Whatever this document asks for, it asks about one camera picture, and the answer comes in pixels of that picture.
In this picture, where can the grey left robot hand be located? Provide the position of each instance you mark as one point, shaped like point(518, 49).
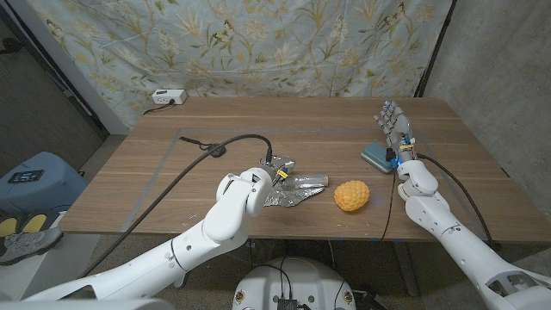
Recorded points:
point(282, 165)

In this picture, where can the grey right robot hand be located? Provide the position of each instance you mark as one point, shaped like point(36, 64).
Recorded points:
point(398, 127)

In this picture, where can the aluminum foil roll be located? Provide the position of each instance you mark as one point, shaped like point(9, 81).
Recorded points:
point(310, 181)

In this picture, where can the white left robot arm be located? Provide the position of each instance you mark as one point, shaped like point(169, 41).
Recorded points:
point(224, 224)

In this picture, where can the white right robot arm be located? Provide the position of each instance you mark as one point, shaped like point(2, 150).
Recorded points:
point(460, 241)

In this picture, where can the teal soap box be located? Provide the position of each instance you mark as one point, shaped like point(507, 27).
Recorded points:
point(375, 156)

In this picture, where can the yellow bumpy ball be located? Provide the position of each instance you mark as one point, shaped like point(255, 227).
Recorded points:
point(352, 196)

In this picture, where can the black torso connector box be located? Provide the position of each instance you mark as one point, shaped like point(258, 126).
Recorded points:
point(287, 304)

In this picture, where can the black backdrop pole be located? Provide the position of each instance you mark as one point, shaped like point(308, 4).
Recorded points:
point(435, 47)

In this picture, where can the white robot torso base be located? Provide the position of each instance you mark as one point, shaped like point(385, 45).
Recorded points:
point(297, 280)

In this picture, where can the floral backdrop cloth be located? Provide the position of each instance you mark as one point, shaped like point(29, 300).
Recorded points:
point(258, 47)

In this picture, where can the white power strip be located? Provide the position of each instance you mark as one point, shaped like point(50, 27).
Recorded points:
point(169, 96)

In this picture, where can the grey table leg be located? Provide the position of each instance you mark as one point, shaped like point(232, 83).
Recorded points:
point(405, 269)

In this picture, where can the blue stool with phone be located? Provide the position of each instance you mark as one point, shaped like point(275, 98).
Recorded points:
point(47, 189)

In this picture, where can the white floor platform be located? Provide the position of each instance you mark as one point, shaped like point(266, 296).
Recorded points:
point(64, 258)

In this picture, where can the white robot chest cover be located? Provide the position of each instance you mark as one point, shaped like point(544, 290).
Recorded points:
point(86, 305)

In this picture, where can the black slipper yellow insole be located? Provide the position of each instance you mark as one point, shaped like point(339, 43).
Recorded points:
point(34, 223)
point(6, 226)

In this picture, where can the grey sneaker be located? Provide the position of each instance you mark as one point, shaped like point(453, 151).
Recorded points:
point(26, 245)

